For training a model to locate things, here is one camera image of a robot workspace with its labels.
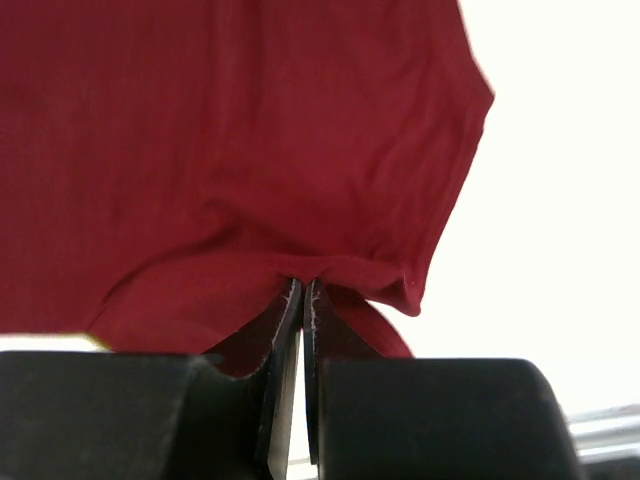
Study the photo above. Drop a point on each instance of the aluminium rail frame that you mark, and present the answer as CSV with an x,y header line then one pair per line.
x,y
607,442

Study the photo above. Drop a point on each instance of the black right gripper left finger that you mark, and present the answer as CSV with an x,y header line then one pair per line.
x,y
225,414

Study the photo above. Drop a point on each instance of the dark red t shirt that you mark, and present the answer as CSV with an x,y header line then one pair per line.
x,y
167,167

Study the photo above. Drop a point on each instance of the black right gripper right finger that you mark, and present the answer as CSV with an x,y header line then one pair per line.
x,y
372,417

